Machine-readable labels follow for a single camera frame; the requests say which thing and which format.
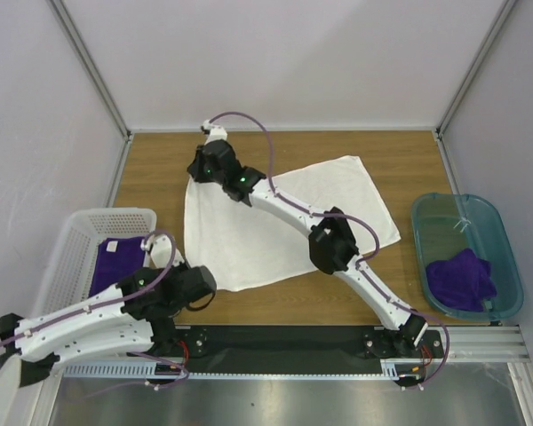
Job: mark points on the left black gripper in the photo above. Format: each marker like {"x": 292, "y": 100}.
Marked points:
{"x": 181, "y": 267}

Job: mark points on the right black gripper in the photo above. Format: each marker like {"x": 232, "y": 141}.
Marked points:
{"x": 195, "y": 168}

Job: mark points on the white towel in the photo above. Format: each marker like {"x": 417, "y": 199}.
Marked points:
{"x": 248, "y": 248}

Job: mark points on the purple towel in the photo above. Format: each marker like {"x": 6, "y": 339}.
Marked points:
{"x": 462, "y": 282}
{"x": 116, "y": 259}

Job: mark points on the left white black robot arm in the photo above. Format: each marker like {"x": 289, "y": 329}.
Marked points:
{"x": 92, "y": 329}

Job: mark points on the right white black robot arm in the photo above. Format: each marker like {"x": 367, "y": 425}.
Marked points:
{"x": 332, "y": 247}

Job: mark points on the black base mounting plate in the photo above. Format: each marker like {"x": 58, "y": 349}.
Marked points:
{"x": 299, "y": 350}

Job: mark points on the white perforated plastic basket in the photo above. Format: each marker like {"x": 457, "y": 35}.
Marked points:
{"x": 68, "y": 276}

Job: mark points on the purple towel in tub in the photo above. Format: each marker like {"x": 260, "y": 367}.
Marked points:
{"x": 462, "y": 282}

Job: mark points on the teal translucent plastic tub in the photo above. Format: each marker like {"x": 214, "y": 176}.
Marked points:
{"x": 445, "y": 224}

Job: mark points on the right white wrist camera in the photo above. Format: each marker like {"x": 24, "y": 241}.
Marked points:
{"x": 213, "y": 132}

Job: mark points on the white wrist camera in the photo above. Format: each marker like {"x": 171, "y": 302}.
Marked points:
{"x": 213, "y": 132}
{"x": 159, "y": 251}

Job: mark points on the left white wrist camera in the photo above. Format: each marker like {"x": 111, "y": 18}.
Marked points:
{"x": 159, "y": 251}

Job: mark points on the left aluminium corner post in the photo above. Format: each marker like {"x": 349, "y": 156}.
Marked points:
{"x": 76, "y": 41}

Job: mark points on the aluminium corner post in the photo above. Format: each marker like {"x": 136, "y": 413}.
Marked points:
{"x": 76, "y": 41}
{"x": 495, "y": 28}

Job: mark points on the aluminium frame rail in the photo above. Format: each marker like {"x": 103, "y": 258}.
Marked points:
{"x": 487, "y": 344}

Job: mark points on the right aluminium corner post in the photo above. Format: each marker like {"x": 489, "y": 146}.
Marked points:
{"x": 495, "y": 28}

